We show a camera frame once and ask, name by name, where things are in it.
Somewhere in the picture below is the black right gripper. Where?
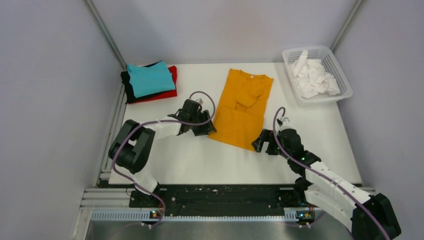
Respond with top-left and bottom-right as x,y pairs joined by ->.
252,128 -> 292,160

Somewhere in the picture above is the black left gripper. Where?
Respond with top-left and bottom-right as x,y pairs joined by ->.
189,110 -> 217,137

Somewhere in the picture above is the orange t shirt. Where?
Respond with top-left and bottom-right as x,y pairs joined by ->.
208,68 -> 274,151

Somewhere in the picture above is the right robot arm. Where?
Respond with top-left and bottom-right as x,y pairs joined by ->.
251,128 -> 402,240

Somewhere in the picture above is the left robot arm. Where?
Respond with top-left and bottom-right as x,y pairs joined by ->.
108,98 -> 217,207

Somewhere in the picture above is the red folded t shirt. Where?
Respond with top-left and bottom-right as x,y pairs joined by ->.
126,65 -> 178,104

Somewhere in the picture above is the teal folded t shirt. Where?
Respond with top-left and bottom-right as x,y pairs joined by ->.
126,60 -> 176,98

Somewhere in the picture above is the white crumpled t shirt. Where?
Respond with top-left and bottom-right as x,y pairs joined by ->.
290,49 -> 340,99

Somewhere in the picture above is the black folded t shirt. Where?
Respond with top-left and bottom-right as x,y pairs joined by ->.
120,61 -> 166,104

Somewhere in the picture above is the white plastic laundry basket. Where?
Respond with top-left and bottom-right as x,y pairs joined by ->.
282,46 -> 353,106

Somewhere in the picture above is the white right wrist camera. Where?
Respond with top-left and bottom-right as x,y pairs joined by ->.
276,117 -> 292,131

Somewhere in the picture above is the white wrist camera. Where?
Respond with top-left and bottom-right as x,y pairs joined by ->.
194,98 -> 204,106
276,117 -> 292,131

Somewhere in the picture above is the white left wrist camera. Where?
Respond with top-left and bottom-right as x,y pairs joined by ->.
194,98 -> 204,106

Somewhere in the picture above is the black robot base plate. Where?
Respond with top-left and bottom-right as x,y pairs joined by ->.
129,184 -> 319,221

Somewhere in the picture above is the aluminium table side rail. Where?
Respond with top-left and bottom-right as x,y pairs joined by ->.
79,84 -> 130,213

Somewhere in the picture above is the white slotted cable duct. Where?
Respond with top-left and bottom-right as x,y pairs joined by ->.
90,210 -> 299,222

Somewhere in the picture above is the left aluminium frame post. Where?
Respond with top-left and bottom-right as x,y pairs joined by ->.
82,0 -> 127,70

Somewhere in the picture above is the aluminium frame post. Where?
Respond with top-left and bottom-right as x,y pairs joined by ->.
330,0 -> 367,53
82,0 -> 127,70

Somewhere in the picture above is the right aluminium frame post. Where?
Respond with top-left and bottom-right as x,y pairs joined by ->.
330,0 -> 367,53

